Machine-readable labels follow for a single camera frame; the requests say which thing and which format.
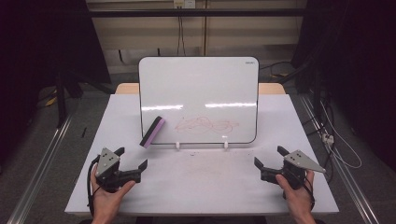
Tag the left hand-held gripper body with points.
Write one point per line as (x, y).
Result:
(107, 161)

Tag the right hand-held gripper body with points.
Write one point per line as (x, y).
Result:
(295, 161)

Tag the purple and black whiteboard eraser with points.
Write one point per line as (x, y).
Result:
(152, 132)

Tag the white whiteboard with black frame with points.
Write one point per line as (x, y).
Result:
(199, 87)

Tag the person's left hand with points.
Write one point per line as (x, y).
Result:
(107, 199)

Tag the person's right hand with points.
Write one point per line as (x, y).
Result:
(295, 199)

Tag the white whiteboard foot clip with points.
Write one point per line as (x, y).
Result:
(226, 145)
(177, 146)

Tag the small black pen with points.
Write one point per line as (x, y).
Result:
(84, 132)

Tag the white table sheet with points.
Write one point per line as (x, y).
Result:
(202, 180)

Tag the wooden table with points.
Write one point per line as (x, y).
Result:
(127, 89)

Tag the black metal stand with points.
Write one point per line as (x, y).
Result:
(62, 99)

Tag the yellow floor item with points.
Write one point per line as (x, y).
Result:
(52, 101)

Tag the black curtain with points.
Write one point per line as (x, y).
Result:
(37, 46)
(358, 62)

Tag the black horizontal bar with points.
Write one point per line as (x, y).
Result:
(196, 12)

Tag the metal floor rail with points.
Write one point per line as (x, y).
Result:
(342, 174)
(40, 168)

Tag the white wall socket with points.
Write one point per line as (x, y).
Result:
(184, 3)

